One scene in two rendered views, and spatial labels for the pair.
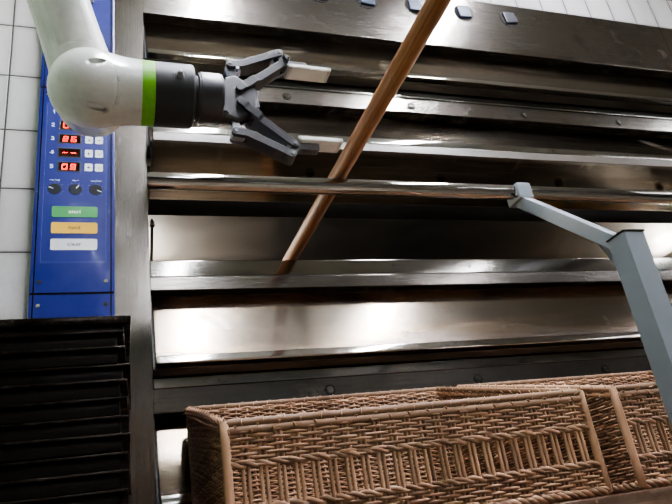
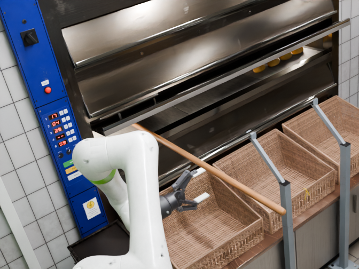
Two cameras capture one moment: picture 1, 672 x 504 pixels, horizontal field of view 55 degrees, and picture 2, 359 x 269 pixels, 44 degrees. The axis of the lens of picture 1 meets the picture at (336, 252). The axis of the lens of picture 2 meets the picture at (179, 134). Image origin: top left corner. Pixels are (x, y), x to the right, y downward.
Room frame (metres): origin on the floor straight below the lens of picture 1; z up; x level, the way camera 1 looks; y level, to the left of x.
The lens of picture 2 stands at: (-0.75, 0.30, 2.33)
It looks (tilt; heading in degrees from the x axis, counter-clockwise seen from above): 29 degrees down; 351
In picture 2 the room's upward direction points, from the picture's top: 11 degrees counter-clockwise
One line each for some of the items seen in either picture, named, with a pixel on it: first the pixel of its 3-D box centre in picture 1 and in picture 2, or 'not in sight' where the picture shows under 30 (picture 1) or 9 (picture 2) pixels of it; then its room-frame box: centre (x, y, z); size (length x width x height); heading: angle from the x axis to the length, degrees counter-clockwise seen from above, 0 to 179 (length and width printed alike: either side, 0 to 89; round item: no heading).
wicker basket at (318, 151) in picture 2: not in sight; (337, 136); (1.56, -1.12, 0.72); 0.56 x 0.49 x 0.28; 109
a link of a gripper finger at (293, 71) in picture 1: (307, 73); (197, 172); (0.83, 0.00, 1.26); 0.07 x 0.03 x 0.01; 111
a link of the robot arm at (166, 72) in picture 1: (175, 97); (160, 207); (0.76, 0.20, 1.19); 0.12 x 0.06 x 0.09; 21
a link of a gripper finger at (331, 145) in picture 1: (318, 144); (201, 197); (0.83, 0.00, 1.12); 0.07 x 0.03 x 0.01; 111
